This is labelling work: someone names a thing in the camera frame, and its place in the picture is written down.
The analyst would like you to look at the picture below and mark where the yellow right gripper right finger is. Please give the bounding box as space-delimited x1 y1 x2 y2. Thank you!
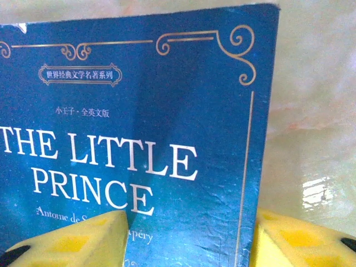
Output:
254 208 356 267

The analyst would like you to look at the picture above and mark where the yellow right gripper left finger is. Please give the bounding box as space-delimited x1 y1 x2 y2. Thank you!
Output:
0 210 129 267

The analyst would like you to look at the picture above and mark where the blue Little Prince book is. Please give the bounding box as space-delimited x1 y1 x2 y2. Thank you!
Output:
0 2 281 267

